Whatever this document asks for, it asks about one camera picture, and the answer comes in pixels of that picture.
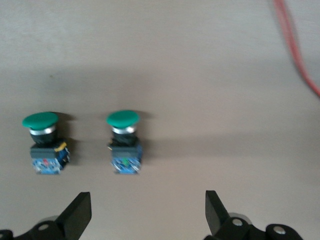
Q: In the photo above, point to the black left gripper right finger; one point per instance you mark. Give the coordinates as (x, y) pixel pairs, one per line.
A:
(217, 220)

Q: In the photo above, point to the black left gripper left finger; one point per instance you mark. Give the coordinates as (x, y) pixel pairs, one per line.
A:
(75, 217)

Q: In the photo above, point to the green mushroom push button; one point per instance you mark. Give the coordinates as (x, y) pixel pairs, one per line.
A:
(122, 120)
(41, 122)

